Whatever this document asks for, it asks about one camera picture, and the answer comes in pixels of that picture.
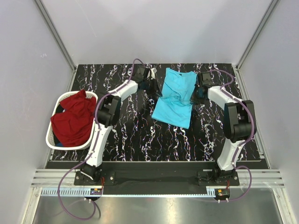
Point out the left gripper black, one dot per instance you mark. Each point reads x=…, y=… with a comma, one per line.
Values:
x=153, y=86

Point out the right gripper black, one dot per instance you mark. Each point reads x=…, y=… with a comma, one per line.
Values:
x=197, y=95

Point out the cyan t shirt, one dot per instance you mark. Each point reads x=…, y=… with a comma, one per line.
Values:
x=174, y=106

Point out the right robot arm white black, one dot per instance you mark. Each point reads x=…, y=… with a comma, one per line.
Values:
x=239, y=127

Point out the red t shirt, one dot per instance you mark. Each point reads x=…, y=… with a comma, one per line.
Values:
x=72, y=121

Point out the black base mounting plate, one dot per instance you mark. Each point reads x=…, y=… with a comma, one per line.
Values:
x=167, y=175

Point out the white laundry basket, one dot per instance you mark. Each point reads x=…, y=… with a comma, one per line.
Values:
x=50, y=137

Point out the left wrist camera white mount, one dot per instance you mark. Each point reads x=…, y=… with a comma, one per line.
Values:
x=152, y=73

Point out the right aluminium frame post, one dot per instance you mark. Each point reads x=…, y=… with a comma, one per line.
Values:
x=266, y=16

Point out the aluminium frame post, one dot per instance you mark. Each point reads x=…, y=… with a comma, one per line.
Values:
x=266, y=16
x=50, y=24

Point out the left aluminium frame post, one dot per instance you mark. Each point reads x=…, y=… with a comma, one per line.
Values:
x=50, y=24

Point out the slotted cable duct rail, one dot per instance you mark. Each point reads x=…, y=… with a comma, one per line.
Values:
x=111, y=191

